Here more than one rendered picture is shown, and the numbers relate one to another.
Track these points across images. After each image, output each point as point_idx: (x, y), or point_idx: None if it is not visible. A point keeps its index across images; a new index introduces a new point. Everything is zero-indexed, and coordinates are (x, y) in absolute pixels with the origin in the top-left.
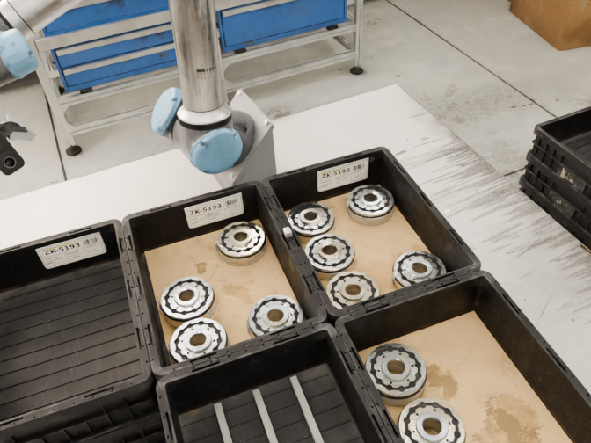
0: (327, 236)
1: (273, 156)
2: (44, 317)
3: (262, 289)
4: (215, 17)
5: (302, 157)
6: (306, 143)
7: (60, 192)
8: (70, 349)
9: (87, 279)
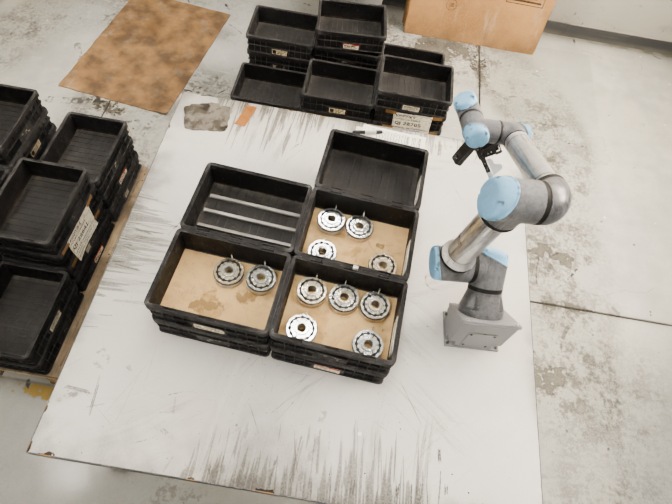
0: (355, 303)
1: (455, 330)
2: (391, 180)
3: (347, 262)
4: (479, 236)
5: (473, 381)
6: (489, 396)
7: (514, 232)
8: (366, 183)
9: (405, 201)
